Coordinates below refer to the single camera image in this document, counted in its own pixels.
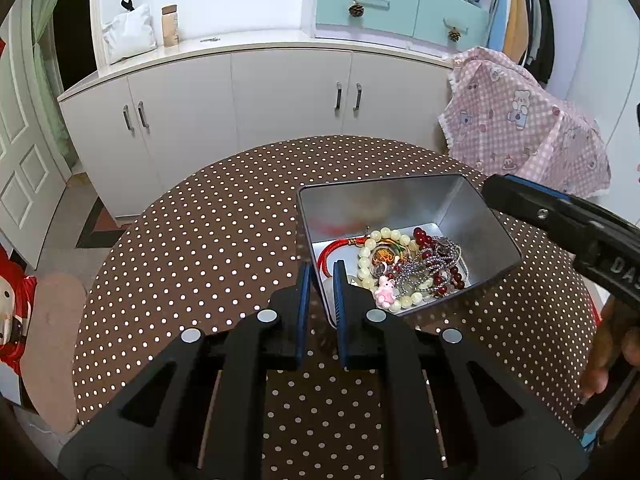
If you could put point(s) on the pink checked printed blanket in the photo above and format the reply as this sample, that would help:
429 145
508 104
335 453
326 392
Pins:
520 120

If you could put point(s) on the pinecone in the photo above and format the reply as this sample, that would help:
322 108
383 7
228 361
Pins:
454 35
356 10

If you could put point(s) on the silver metal tin box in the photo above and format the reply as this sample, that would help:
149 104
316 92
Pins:
450 210

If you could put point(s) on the white panel door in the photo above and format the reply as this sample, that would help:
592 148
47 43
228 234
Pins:
25 150

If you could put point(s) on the dark doormat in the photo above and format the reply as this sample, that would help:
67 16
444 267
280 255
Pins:
100 230

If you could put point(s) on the pink bear charm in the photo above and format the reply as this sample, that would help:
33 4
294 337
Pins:
384 291

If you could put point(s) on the hanging yellow garment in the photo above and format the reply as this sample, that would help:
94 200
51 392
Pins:
517 20

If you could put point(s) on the person's right hand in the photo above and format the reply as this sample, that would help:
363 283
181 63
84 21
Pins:
607 345

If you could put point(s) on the beige jar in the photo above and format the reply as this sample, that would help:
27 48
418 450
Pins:
170 27

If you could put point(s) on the hanging dark garments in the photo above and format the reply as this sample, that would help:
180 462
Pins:
542 35

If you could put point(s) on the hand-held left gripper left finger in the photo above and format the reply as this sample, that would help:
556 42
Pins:
302 320

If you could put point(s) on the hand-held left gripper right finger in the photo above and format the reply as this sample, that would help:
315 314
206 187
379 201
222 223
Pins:
341 320

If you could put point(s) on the white cloth pouch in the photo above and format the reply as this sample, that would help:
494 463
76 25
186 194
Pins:
129 35

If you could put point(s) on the white low cabinet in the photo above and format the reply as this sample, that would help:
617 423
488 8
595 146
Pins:
280 95

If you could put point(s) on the red plush toy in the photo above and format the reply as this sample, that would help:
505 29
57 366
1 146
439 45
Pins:
15 310

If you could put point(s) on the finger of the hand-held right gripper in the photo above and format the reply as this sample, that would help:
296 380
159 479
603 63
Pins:
530 183
530 205

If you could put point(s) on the green curtain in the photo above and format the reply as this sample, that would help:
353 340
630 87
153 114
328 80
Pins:
47 35

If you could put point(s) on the pink oval rug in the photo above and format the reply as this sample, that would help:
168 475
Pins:
57 350

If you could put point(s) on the hanging light blue garment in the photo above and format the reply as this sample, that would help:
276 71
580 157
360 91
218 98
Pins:
500 10

